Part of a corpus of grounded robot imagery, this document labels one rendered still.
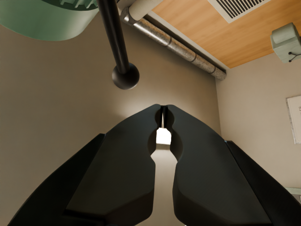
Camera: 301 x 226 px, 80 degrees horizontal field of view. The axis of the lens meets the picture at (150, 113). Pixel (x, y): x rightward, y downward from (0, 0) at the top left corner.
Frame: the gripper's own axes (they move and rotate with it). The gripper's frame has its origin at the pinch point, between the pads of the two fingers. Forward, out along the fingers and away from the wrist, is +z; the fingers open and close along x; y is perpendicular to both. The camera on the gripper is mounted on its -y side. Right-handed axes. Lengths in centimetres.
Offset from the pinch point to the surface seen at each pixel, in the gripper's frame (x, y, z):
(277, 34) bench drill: 114, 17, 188
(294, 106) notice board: 185, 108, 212
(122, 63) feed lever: -4.4, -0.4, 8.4
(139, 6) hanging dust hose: -22, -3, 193
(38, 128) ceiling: -84, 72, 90
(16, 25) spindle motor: -18.8, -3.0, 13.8
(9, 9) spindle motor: -17.9, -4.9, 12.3
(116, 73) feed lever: -5.5, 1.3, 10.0
